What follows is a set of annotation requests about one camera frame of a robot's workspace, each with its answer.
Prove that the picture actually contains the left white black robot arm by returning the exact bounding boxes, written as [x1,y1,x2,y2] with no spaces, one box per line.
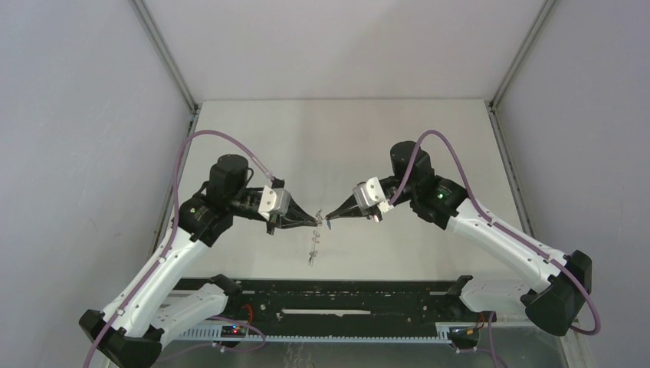
[79,154,320,367]

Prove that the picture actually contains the left aluminium frame post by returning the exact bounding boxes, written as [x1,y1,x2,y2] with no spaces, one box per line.
[129,0,199,114]

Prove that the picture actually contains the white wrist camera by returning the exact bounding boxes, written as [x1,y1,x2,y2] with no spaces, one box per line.
[258,186,291,221]
[353,176,395,223]

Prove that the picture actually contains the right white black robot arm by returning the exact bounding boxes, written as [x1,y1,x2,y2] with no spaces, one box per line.
[325,141,593,337]

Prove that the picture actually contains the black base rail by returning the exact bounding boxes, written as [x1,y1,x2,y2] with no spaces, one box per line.
[195,277,499,337]

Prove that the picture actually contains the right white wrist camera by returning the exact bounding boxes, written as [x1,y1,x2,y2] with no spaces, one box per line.
[353,176,395,223]

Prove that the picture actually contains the right aluminium frame post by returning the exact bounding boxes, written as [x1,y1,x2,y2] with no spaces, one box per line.
[489,0,560,110]

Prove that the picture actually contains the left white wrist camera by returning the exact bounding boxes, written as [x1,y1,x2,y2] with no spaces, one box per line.
[258,186,291,221]

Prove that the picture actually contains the grey cable duct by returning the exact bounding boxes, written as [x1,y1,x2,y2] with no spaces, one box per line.
[172,324,451,343]

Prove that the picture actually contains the aluminium frame post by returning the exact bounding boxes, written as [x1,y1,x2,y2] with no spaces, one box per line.
[129,0,199,114]
[489,0,560,110]

